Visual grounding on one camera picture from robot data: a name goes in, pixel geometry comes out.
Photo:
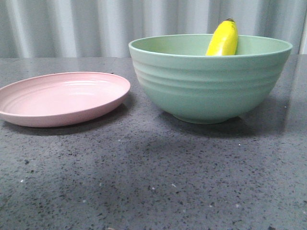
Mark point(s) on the yellow banana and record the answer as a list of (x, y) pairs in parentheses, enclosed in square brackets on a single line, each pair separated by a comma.
[(224, 40)]

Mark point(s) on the green ribbed bowl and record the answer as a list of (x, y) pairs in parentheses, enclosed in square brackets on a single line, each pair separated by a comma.
[(179, 78)]

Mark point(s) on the pink plate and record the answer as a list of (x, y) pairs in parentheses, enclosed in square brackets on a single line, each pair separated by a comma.
[(62, 99)]

